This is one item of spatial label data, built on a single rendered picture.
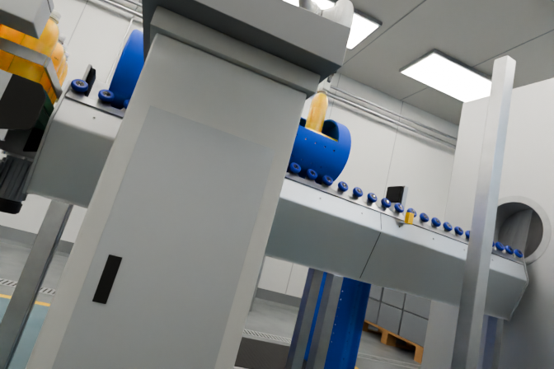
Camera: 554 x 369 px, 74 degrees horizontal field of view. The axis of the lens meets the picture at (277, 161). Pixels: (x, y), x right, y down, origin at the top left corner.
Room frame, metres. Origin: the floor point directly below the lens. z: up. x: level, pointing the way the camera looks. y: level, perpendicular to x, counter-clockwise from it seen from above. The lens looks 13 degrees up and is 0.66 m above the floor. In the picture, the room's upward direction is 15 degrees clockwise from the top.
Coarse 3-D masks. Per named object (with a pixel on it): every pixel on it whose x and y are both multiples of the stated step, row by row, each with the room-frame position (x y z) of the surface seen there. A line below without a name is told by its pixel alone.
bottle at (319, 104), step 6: (318, 96) 1.42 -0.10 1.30; (324, 96) 1.42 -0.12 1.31; (312, 102) 1.43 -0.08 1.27; (318, 102) 1.41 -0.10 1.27; (324, 102) 1.42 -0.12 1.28; (312, 108) 1.42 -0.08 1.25; (318, 108) 1.41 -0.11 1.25; (324, 108) 1.42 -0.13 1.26; (312, 114) 1.42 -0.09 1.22; (318, 114) 1.41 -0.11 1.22; (324, 114) 1.43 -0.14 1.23; (306, 120) 1.45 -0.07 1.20; (312, 120) 1.41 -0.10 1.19; (318, 120) 1.41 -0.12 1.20; (306, 126) 1.43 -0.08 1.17; (312, 126) 1.41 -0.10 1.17; (318, 126) 1.42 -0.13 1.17
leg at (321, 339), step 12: (336, 276) 1.45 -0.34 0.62; (324, 288) 1.48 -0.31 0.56; (336, 288) 1.46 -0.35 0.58; (324, 300) 1.47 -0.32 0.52; (336, 300) 1.46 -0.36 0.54; (324, 312) 1.45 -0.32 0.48; (324, 324) 1.45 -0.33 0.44; (312, 336) 1.49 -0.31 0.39; (324, 336) 1.45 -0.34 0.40; (312, 348) 1.47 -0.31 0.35; (324, 348) 1.46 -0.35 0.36; (312, 360) 1.46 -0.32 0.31; (324, 360) 1.46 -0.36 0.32
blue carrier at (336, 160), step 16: (128, 48) 1.04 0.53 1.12; (128, 64) 1.04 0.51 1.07; (112, 80) 1.06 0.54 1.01; (128, 80) 1.06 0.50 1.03; (128, 96) 1.10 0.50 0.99; (304, 128) 1.29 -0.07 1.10; (336, 128) 1.48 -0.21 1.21; (304, 144) 1.30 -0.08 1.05; (320, 144) 1.32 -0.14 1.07; (336, 144) 1.34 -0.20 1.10; (304, 160) 1.33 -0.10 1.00; (320, 160) 1.34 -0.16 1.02; (336, 160) 1.36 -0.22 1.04; (304, 176) 1.41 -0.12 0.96; (320, 176) 1.40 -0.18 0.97; (336, 176) 1.41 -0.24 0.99
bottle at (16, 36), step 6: (0, 30) 0.92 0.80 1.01; (6, 30) 0.91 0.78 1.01; (12, 30) 0.91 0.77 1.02; (0, 36) 0.91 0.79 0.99; (6, 36) 0.91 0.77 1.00; (12, 36) 0.92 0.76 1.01; (18, 36) 0.92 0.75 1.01; (18, 42) 0.93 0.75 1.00; (0, 54) 0.91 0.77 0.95; (6, 54) 0.92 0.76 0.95; (12, 54) 0.93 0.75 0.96; (0, 60) 0.92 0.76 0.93; (6, 60) 0.92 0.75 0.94; (0, 66) 0.92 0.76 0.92; (6, 66) 0.93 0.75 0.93
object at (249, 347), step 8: (240, 344) 2.07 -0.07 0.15; (248, 344) 2.11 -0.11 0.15; (256, 344) 2.16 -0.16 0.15; (264, 344) 2.20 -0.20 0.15; (272, 344) 2.25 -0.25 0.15; (280, 344) 2.30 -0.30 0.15; (240, 352) 1.94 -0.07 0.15; (248, 352) 1.98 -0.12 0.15; (256, 352) 2.02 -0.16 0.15; (264, 352) 2.05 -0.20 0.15; (272, 352) 2.10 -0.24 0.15; (280, 352) 2.14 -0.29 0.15; (288, 352) 2.18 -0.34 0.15; (240, 360) 1.81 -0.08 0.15; (248, 360) 1.85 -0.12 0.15; (256, 360) 1.88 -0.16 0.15; (264, 360) 1.91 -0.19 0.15; (272, 360) 1.95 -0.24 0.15; (280, 360) 1.99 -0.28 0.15; (304, 360) 2.11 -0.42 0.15; (240, 368) 1.72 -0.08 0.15; (248, 368) 1.74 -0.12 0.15; (256, 368) 1.76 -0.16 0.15; (264, 368) 1.79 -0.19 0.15; (272, 368) 1.82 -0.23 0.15; (280, 368) 1.86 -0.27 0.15; (304, 368) 1.96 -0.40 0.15
